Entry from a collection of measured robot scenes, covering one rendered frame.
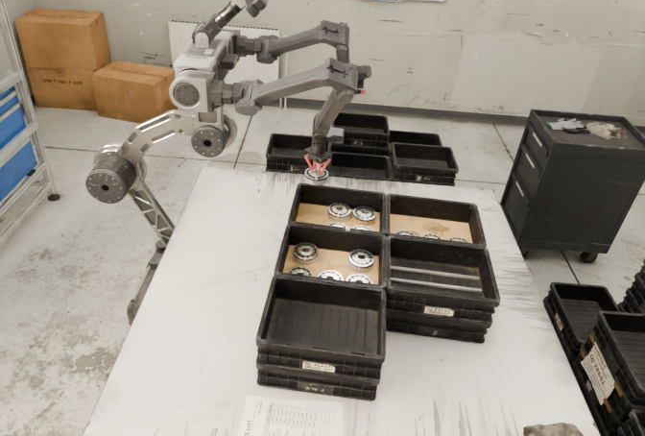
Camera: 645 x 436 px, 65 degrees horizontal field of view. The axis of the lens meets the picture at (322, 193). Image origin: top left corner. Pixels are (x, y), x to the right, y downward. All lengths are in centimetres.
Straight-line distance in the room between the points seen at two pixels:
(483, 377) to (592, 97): 410
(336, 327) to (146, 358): 66
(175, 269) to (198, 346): 42
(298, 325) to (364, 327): 23
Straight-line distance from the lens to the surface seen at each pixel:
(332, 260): 202
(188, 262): 222
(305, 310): 183
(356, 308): 186
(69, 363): 290
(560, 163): 324
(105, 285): 323
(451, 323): 194
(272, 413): 174
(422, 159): 348
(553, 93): 549
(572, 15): 526
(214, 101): 180
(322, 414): 175
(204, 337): 193
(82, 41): 499
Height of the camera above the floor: 218
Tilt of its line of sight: 34 degrees down
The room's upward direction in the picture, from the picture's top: 5 degrees clockwise
